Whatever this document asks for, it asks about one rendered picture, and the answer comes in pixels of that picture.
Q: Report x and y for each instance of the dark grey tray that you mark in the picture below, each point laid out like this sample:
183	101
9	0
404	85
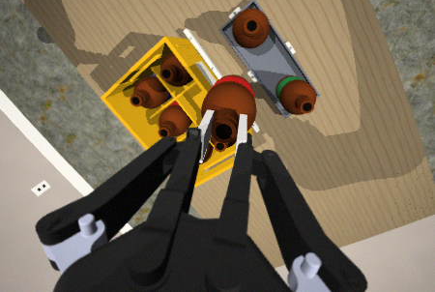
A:
271	61

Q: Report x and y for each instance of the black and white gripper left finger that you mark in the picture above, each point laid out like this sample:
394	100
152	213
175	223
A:
89	222

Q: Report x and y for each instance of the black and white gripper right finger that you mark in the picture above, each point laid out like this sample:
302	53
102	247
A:
314	262

